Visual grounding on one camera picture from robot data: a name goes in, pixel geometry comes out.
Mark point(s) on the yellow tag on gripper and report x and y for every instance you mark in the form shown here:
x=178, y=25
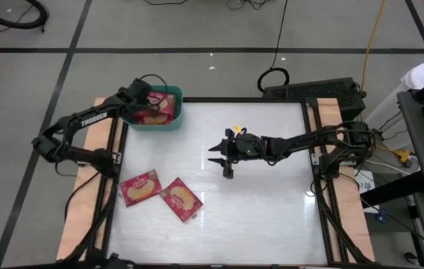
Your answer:
x=237, y=129

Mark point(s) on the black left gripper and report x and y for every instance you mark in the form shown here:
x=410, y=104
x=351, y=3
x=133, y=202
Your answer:
x=139, y=93

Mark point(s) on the white paper sheet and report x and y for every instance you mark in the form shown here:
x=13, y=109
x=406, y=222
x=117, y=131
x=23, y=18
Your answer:
x=365, y=185

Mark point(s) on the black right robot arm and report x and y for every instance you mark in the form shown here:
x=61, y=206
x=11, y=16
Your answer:
x=301, y=142

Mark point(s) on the black desk support beam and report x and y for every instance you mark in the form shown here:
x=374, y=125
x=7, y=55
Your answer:
x=391, y=188

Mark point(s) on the black caster wheel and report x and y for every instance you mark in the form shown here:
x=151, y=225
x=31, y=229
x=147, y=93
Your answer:
x=410, y=257

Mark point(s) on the black aluminium table frame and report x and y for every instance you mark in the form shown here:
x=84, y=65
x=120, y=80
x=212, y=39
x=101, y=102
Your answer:
x=215, y=100

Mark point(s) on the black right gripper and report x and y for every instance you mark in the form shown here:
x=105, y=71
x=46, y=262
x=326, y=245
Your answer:
x=245, y=147

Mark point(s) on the black vented equipment case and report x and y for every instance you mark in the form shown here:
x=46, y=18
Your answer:
x=316, y=91

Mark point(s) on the teal plastic basket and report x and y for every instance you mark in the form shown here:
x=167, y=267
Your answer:
x=156, y=127

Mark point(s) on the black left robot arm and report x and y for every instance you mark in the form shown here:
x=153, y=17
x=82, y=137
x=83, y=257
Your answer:
x=103, y=112

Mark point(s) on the yellow plug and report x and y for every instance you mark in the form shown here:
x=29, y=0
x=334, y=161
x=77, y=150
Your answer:
x=403, y=155

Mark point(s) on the small blue tag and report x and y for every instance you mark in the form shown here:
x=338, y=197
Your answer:
x=382, y=216

